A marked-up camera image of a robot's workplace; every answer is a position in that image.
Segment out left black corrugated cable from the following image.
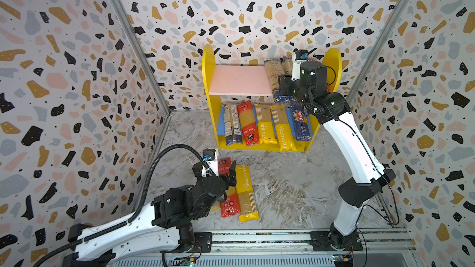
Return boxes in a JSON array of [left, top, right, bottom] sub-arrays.
[[31, 143, 209, 267]]

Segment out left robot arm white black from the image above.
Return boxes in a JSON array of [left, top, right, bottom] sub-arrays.
[[62, 158, 236, 267]]

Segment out blue yellow spaghetti bag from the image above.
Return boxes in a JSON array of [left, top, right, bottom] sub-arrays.
[[264, 59, 292, 105]]

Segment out yellow clear spaghetti bag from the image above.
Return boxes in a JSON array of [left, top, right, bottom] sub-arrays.
[[210, 201, 221, 211]]

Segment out red spaghetti bag left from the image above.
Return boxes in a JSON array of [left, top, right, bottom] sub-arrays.
[[218, 158, 240, 218]]

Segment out yellow Pastatime bag large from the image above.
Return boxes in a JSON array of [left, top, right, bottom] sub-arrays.
[[254, 104, 278, 144]]

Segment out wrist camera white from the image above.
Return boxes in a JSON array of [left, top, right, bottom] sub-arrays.
[[201, 149, 219, 178], [291, 49, 317, 81]]

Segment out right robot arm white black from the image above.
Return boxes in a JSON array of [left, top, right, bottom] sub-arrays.
[[279, 61, 395, 250]]

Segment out red yellow spaghetti bag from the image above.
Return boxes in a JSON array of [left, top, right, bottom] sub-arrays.
[[237, 101, 260, 147]]

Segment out blue portrait spaghetti bag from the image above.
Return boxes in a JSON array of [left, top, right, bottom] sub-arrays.
[[281, 56, 293, 75]]

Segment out yellow shelf pink blue boards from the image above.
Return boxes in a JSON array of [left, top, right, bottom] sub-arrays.
[[202, 44, 343, 152]]

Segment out metal base rail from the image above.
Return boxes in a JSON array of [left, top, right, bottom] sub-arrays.
[[114, 228, 423, 267]]

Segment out blue Barilla spaghetti box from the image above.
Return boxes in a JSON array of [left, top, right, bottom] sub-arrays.
[[289, 100, 312, 142]]

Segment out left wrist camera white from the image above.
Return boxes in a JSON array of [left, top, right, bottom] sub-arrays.
[[201, 149, 219, 178]]

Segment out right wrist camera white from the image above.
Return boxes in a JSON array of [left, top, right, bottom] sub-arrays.
[[291, 49, 317, 81]]

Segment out clear label spaghetti bag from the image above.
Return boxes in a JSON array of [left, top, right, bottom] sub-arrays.
[[223, 104, 242, 147]]

